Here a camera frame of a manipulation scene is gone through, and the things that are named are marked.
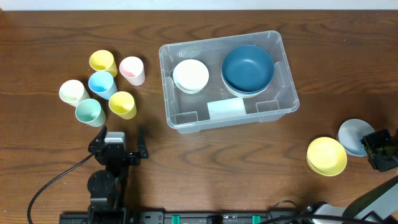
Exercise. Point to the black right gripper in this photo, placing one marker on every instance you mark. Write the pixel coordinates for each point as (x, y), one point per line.
(379, 149)

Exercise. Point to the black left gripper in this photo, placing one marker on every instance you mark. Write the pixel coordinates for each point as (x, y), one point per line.
(116, 156)

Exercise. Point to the light grey small bowl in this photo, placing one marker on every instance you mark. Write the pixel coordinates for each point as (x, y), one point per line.
(350, 133)

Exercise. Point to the white small bowl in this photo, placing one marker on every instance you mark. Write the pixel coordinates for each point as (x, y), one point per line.
(191, 76)

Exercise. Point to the beige large bowl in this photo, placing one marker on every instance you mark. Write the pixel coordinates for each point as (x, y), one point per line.
(241, 94)

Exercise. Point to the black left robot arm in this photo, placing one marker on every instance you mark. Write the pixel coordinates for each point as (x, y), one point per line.
(107, 186)

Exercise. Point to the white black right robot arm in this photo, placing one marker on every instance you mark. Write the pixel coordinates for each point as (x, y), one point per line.
(380, 203)

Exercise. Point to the clear plastic storage container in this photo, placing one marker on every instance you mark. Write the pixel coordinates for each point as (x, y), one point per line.
(188, 113)

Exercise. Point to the white label on container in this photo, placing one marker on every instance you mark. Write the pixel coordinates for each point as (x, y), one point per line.
(226, 108)

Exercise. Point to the yellow cup near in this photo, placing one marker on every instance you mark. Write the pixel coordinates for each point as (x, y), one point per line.
(123, 104)

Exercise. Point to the yellow cup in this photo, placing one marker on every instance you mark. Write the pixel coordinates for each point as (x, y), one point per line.
(103, 60)
(123, 104)

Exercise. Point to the mint green cup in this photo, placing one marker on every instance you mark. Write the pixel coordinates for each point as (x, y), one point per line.
(90, 112)

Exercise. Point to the yellow small bowl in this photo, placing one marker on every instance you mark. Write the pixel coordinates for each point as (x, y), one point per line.
(326, 156)

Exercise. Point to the light blue cup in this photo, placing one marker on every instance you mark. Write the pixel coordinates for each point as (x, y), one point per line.
(102, 83)

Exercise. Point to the cream white cup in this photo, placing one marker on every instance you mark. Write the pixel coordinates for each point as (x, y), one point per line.
(73, 92)

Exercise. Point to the pink cup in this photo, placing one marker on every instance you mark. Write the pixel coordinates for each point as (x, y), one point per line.
(132, 69)

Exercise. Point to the yellow cup far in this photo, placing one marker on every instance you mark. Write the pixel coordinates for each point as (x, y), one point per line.
(103, 60)

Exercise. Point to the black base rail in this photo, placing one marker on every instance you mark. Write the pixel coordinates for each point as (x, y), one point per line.
(202, 218)

